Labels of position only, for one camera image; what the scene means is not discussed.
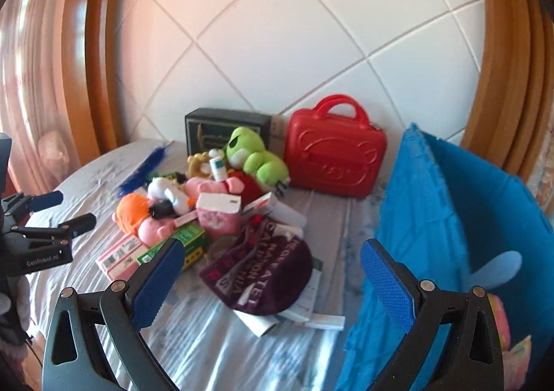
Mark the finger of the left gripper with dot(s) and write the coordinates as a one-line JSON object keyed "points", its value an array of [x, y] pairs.
{"points": [[80, 225], [45, 201]]}

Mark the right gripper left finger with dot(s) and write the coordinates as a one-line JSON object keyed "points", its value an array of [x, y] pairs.
{"points": [[74, 358]]}

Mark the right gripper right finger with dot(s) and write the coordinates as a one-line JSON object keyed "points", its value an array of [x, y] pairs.
{"points": [[471, 358]]}

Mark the blue pink plush toy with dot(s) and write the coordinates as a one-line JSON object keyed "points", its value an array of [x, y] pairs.
{"points": [[498, 271]]}

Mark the silver white refill pouch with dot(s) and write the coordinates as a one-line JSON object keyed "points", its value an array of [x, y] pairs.
{"points": [[516, 364]]}

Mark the orange plush ball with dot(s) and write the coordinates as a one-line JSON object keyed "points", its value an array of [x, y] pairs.
{"points": [[131, 211]]}

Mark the pink white flat box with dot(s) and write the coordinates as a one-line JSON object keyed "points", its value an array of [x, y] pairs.
{"points": [[120, 260]]}

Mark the blue feather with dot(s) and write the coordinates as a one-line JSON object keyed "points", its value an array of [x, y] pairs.
{"points": [[141, 173]]}

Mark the black small bottle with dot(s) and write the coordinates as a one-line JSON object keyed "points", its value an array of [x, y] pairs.
{"points": [[162, 210]]}

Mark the white duck plush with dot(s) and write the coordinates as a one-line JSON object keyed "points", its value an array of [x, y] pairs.
{"points": [[164, 188]]}

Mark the pink curtain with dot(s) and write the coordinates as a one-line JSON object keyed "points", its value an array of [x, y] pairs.
{"points": [[33, 108]]}

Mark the white red medicine box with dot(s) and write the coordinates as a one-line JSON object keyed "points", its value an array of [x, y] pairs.
{"points": [[185, 219]]}

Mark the green medicine box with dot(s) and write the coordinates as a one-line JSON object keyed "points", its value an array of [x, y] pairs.
{"points": [[194, 240]]}

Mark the pink pig plush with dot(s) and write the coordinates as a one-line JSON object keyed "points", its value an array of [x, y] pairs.
{"points": [[238, 184]]}

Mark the brown bear plush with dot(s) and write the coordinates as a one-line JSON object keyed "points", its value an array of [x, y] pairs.
{"points": [[198, 166]]}

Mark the pink tissue pack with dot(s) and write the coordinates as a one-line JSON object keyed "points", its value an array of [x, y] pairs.
{"points": [[219, 214]]}

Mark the white small tube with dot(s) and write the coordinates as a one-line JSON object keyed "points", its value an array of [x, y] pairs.
{"points": [[218, 169]]}

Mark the black gift box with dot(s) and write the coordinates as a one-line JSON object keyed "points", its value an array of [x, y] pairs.
{"points": [[208, 128]]}

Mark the green frog plush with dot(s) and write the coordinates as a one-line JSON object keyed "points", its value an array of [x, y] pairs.
{"points": [[245, 151]]}

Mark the red white toothpaste box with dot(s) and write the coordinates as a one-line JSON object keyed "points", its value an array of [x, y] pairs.
{"points": [[261, 206]]}

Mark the red toy suitcase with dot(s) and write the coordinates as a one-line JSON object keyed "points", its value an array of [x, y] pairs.
{"points": [[333, 148]]}

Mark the wooden headboard frame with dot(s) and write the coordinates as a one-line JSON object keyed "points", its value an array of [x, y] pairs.
{"points": [[478, 72]]}

